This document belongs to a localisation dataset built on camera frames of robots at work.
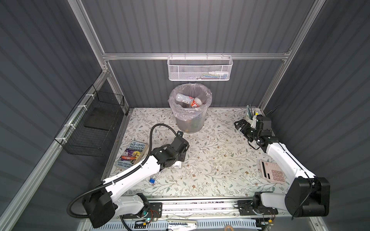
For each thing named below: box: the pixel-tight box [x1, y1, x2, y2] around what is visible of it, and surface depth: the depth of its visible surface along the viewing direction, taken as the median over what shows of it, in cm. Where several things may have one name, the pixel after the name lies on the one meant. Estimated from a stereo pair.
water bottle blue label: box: [148, 176, 156, 186], surface depth 84 cm
